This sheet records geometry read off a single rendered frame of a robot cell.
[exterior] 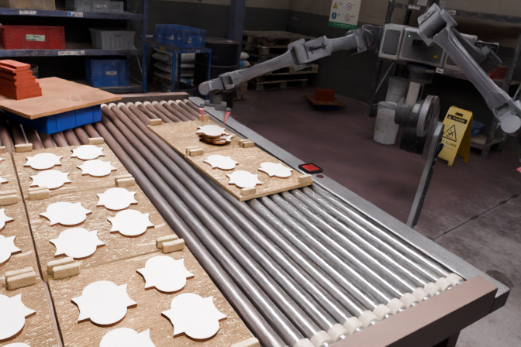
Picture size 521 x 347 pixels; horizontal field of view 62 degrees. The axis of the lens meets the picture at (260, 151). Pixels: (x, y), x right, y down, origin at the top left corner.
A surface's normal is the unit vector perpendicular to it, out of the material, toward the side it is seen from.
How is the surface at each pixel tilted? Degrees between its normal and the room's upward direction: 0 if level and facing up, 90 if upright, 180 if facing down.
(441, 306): 0
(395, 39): 90
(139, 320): 0
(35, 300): 0
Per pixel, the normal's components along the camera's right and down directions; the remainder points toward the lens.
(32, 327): 0.11, -0.93
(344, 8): -0.77, 0.15
